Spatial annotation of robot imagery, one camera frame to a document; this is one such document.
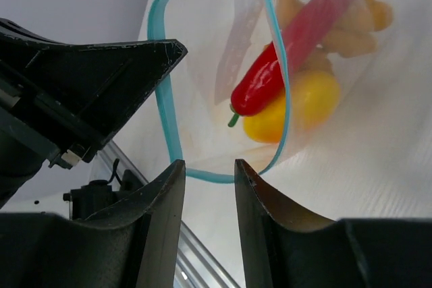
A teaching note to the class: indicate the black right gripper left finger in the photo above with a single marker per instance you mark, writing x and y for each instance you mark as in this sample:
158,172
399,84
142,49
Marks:
132,243

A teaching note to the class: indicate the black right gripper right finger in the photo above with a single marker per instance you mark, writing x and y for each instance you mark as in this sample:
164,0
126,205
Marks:
287,245

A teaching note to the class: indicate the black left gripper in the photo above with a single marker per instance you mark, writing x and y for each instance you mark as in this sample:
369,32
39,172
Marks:
63,103

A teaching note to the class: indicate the clear zip top bag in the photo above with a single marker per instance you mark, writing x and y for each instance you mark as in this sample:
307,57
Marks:
223,38

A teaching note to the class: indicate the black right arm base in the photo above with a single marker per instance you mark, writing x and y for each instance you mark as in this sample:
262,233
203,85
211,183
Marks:
101,193

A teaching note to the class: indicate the yellow fake bell pepper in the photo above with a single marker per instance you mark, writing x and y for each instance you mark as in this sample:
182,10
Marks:
315,94

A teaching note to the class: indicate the red fake chili pepper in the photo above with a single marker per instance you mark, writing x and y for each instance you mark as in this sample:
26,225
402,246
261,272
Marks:
264,79

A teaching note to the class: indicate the tan fake ginger root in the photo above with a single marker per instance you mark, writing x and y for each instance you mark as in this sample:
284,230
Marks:
351,36

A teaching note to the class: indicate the aluminium mounting rail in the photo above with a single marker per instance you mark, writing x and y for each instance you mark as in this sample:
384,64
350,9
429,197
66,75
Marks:
195,265

